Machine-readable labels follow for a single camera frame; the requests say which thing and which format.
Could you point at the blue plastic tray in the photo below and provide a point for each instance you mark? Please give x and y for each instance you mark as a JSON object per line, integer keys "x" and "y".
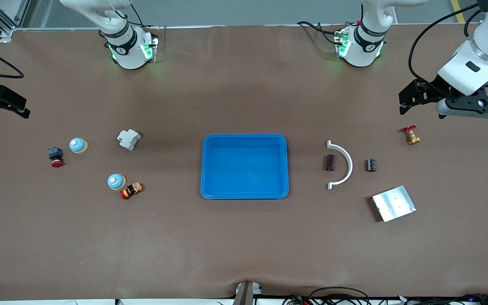
{"x": 244, "y": 169}

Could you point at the silver metal plate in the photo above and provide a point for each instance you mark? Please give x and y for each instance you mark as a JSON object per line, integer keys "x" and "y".
{"x": 394, "y": 204}

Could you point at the light blue call bell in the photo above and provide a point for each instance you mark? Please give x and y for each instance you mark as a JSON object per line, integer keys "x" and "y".
{"x": 77, "y": 145}
{"x": 116, "y": 181}

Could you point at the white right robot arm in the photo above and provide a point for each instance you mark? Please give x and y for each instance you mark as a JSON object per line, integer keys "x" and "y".
{"x": 127, "y": 51}

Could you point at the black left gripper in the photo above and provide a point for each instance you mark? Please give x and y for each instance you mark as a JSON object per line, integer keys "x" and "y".
{"x": 431, "y": 90}

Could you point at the brown table cover mat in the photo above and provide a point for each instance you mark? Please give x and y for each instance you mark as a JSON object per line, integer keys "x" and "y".
{"x": 244, "y": 245}

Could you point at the red pushbutton blue base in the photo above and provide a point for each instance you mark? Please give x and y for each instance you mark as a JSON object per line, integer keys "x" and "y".
{"x": 55, "y": 153}

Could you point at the grey metal clamp bracket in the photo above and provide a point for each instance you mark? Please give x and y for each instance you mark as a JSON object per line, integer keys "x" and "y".
{"x": 246, "y": 293}

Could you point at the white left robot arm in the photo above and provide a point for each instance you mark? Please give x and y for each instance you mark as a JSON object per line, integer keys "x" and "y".
{"x": 360, "y": 46}

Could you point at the white circuit breaker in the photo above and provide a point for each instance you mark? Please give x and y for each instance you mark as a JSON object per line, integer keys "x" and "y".
{"x": 128, "y": 140}

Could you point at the white curved plastic arc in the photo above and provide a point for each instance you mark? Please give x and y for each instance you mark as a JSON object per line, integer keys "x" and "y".
{"x": 350, "y": 165}

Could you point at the glossy brown capacitor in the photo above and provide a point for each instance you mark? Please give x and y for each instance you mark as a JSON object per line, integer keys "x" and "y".
{"x": 331, "y": 162}

